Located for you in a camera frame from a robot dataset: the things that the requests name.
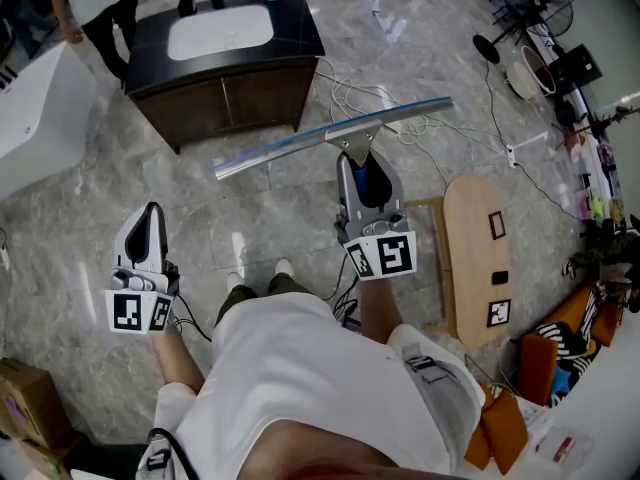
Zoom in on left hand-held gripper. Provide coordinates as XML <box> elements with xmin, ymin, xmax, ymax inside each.
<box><xmin>104</xmin><ymin>201</ymin><xmax>181</xmax><ymax>336</ymax></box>

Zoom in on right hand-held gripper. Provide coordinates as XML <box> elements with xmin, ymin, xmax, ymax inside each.
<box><xmin>333</xmin><ymin>150</ymin><xmax>419</xmax><ymax>283</ymax></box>

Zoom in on metal squeegee with blue handle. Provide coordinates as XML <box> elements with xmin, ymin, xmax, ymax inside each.
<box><xmin>213</xmin><ymin>96</ymin><xmax>455</xmax><ymax>204</ymax></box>

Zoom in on person's right forearm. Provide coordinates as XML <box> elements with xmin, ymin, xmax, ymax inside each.
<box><xmin>357</xmin><ymin>273</ymin><xmax>402</xmax><ymax>345</ymax></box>

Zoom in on person's left forearm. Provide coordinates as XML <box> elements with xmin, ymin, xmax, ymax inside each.
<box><xmin>151</xmin><ymin>325</ymin><xmax>207</xmax><ymax>394</ymax></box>

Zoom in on person's olive shorts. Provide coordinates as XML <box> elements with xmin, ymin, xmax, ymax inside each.
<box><xmin>214</xmin><ymin>272</ymin><xmax>312</xmax><ymax>327</ymax></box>

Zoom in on wooden oval table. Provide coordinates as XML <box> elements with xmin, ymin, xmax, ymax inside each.
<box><xmin>404</xmin><ymin>174</ymin><xmax>513</xmax><ymax>350</ymax></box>

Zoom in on black-topped sink table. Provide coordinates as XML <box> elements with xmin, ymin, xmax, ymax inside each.
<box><xmin>124</xmin><ymin>0</ymin><xmax>327</xmax><ymax>156</ymax></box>

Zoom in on white bathtub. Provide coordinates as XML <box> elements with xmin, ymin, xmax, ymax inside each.
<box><xmin>0</xmin><ymin>41</ymin><xmax>99</xmax><ymax>200</ymax></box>

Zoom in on black and white card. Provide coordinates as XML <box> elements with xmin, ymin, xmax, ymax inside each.
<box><xmin>486</xmin><ymin>298</ymin><xmax>513</xmax><ymax>329</ymax></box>

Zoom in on person's white shirt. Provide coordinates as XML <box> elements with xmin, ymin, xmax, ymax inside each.
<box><xmin>153</xmin><ymin>291</ymin><xmax>487</xmax><ymax>480</ymax></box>

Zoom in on cardboard box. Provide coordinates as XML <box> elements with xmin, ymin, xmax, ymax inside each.
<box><xmin>0</xmin><ymin>357</ymin><xmax>72</xmax><ymax>480</ymax></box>

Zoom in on white sink basin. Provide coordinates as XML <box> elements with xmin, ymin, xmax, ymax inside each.
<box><xmin>166</xmin><ymin>4</ymin><xmax>275</xmax><ymax>62</ymax></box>

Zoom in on wooden coat rack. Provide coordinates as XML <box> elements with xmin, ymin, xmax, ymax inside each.
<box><xmin>551</xmin><ymin>104</ymin><xmax>640</xmax><ymax>152</ymax></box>

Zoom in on black box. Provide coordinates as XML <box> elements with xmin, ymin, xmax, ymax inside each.
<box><xmin>548</xmin><ymin>43</ymin><xmax>604</xmax><ymax>88</ymax></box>

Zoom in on orange sofa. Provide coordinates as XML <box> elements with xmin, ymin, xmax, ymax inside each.
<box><xmin>516</xmin><ymin>281</ymin><xmax>627</xmax><ymax>408</ymax></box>

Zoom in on green potted plant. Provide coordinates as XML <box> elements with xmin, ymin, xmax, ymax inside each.
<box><xmin>562</xmin><ymin>214</ymin><xmax>640</xmax><ymax>315</ymax></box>

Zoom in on black floor fan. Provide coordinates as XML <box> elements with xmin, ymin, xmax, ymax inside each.
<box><xmin>471</xmin><ymin>0</ymin><xmax>575</xmax><ymax>65</ymax></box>

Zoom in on zebra striped cushion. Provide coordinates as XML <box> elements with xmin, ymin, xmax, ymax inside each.
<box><xmin>535</xmin><ymin>287</ymin><xmax>609</xmax><ymax>409</ymax></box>

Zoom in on clear plastic packet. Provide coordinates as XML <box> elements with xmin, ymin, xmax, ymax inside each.
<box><xmin>533</xmin><ymin>424</ymin><xmax>595</xmax><ymax>465</ymax></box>

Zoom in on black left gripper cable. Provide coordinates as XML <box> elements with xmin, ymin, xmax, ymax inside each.
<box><xmin>171</xmin><ymin>292</ymin><xmax>214</xmax><ymax>343</ymax></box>

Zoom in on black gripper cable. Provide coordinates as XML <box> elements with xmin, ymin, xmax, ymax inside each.
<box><xmin>171</xmin><ymin>292</ymin><xmax>214</xmax><ymax>343</ymax></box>
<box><xmin>322</xmin><ymin>252</ymin><xmax>362</xmax><ymax>330</ymax></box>

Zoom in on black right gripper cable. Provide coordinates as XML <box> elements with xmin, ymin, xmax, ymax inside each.
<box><xmin>322</xmin><ymin>252</ymin><xmax>362</xmax><ymax>330</ymax></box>

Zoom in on black picture frame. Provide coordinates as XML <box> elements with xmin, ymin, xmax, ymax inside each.
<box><xmin>488</xmin><ymin>209</ymin><xmax>508</xmax><ymax>241</ymax></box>

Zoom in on black floor cable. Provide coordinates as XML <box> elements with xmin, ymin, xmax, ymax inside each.
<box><xmin>483</xmin><ymin>60</ymin><xmax>584</xmax><ymax>222</ymax></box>

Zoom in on grey backpack strap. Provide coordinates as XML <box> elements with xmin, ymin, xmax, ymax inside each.
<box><xmin>134</xmin><ymin>426</ymin><xmax>202</xmax><ymax>480</ymax></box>
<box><xmin>399</xmin><ymin>341</ymin><xmax>482</xmax><ymax>439</ymax></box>

